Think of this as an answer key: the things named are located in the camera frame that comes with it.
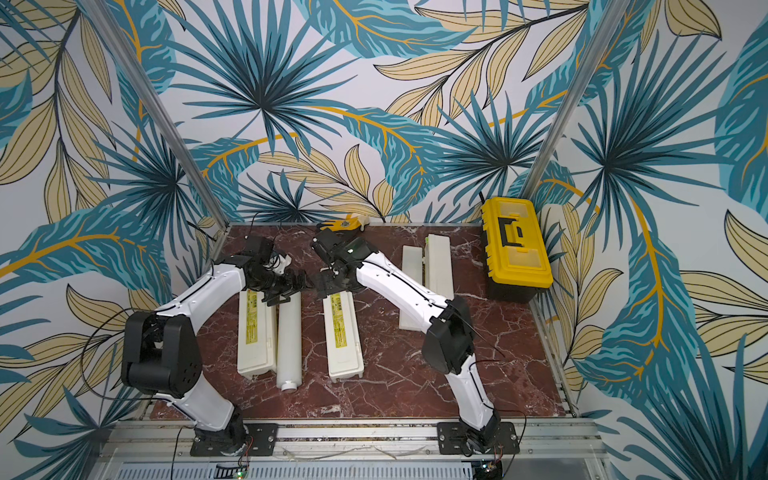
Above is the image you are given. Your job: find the long left plastic wrap roll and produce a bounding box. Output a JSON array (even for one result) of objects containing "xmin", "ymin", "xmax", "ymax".
[{"xmin": 276, "ymin": 293, "xmax": 302, "ymax": 392}]

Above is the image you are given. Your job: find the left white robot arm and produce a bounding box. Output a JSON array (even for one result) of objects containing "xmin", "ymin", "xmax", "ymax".
[{"xmin": 121, "ymin": 236, "xmax": 309, "ymax": 456}]

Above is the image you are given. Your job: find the white wrap dispenser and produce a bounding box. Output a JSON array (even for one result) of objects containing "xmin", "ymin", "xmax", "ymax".
[
  {"xmin": 237, "ymin": 290, "xmax": 277, "ymax": 379},
  {"xmin": 401, "ymin": 234, "xmax": 455, "ymax": 299},
  {"xmin": 323, "ymin": 291, "xmax": 364, "ymax": 382}
]

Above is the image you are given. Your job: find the yellow black toolbox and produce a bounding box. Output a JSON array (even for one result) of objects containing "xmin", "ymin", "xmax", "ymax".
[{"xmin": 481, "ymin": 197, "xmax": 554, "ymax": 303}]

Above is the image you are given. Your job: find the yellow black work glove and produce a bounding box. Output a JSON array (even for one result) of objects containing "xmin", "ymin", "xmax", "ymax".
[{"xmin": 316, "ymin": 214, "xmax": 370, "ymax": 234}]

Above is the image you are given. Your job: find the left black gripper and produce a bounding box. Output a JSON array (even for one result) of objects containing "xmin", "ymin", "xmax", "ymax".
[{"xmin": 250, "ymin": 267, "xmax": 317, "ymax": 307}]

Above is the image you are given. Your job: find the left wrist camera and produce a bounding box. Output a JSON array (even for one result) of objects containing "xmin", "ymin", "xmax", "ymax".
[{"xmin": 268, "ymin": 253, "xmax": 292, "ymax": 276}]

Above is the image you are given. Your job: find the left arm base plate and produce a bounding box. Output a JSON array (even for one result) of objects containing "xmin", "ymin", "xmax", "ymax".
[{"xmin": 190, "ymin": 423, "xmax": 278, "ymax": 457}]

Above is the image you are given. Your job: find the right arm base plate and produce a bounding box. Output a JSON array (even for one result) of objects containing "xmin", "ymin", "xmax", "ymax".
[{"xmin": 436, "ymin": 422, "xmax": 520, "ymax": 457}]

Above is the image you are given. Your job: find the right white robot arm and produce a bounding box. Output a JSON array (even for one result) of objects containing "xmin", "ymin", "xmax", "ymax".
[{"xmin": 311, "ymin": 229, "xmax": 501, "ymax": 452}]

